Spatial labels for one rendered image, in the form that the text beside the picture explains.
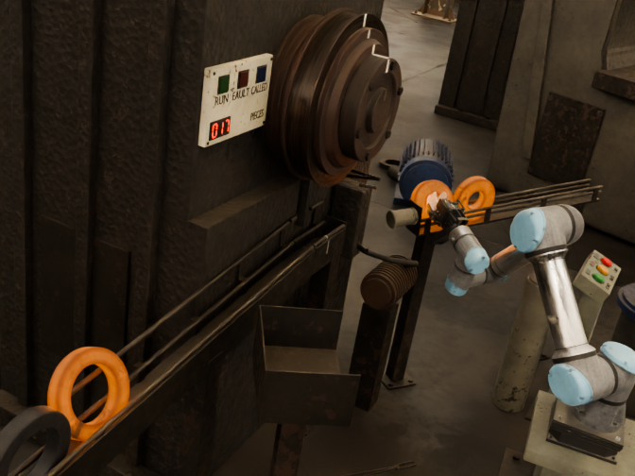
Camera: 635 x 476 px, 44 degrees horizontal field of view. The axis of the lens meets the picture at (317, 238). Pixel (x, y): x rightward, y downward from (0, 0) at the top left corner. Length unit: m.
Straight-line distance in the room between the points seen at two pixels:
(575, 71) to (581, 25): 0.24
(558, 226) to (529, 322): 0.65
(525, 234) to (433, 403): 0.94
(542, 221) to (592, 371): 0.41
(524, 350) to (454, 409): 0.33
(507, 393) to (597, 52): 2.29
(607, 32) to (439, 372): 2.28
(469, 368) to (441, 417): 0.36
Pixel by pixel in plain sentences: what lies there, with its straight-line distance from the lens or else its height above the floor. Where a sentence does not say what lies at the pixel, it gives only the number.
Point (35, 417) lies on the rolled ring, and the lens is 1.52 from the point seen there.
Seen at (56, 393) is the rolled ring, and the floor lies 0.70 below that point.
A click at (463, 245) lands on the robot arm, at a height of 0.69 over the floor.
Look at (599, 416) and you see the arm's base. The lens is 2.39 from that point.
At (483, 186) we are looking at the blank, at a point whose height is 0.77.
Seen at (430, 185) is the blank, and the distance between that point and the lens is 2.69.
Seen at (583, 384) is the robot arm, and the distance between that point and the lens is 2.20.
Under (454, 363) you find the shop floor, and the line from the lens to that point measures 3.19.
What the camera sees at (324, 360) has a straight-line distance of 1.94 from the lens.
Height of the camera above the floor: 1.69
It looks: 25 degrees down
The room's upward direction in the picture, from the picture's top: 9 degrees clockwise
